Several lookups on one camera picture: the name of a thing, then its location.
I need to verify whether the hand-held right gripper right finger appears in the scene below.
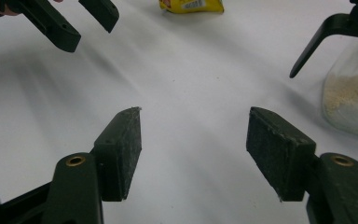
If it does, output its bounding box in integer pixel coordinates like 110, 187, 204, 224
245, 105, 319, 203

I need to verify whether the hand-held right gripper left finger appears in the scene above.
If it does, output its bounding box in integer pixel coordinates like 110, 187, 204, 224
92, 106, 144, 203

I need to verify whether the yellow seasoning pouch green cap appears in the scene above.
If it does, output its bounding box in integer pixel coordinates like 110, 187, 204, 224
158, 0, 225, 15

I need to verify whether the glass jar with black lid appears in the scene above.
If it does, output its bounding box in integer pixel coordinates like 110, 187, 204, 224
288, 0, 358, 142

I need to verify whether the white table sheet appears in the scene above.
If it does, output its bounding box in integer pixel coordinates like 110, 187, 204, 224
0, 0, 358, 224

